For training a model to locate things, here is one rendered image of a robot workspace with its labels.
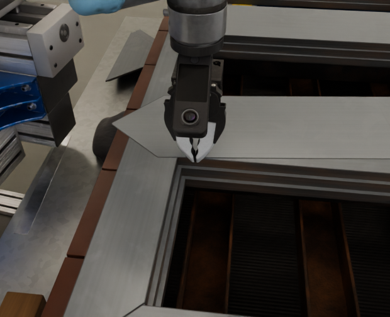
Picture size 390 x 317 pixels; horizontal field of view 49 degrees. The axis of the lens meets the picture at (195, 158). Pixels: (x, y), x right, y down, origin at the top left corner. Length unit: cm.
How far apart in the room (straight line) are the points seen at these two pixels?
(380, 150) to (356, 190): 8
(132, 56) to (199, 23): 77
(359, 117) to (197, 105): 37
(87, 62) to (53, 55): 195
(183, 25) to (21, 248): 53
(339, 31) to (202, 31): 64
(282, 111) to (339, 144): 12
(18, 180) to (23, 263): 122
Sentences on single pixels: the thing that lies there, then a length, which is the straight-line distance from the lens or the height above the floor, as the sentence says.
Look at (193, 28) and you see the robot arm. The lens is 55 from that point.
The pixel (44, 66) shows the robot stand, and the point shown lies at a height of 93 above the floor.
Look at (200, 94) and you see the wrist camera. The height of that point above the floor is 103.
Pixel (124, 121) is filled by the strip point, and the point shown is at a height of 87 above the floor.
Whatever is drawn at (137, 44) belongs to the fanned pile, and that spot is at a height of 72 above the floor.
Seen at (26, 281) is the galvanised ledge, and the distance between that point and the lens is 83.
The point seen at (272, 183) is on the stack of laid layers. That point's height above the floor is 83.
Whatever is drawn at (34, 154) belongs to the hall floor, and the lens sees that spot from 216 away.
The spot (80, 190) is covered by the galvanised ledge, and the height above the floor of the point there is 68.
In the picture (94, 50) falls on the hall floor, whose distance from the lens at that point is 294.
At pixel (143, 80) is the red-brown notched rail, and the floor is 83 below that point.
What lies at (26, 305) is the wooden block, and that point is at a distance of 74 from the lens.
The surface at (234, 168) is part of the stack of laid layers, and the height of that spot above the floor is 85.
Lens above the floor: 134
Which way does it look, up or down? 42 degrees down
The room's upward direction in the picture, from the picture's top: straight up
